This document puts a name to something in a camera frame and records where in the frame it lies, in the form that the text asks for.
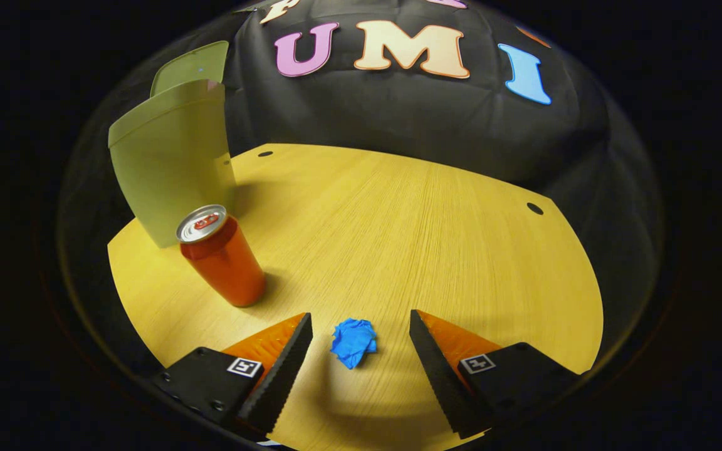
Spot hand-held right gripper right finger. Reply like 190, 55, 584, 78
409, 309, 587, 439

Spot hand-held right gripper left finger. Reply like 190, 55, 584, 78
151, 312, 313, 436

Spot blue paper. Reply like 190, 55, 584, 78
330, 318, 378, 370

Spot red pop can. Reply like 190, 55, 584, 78
176, 204, 267, 308

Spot pale green desktop garbage bin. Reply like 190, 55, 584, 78
108, 41, 238, 249

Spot wooden desktop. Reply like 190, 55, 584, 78
107, 143, 605, 451

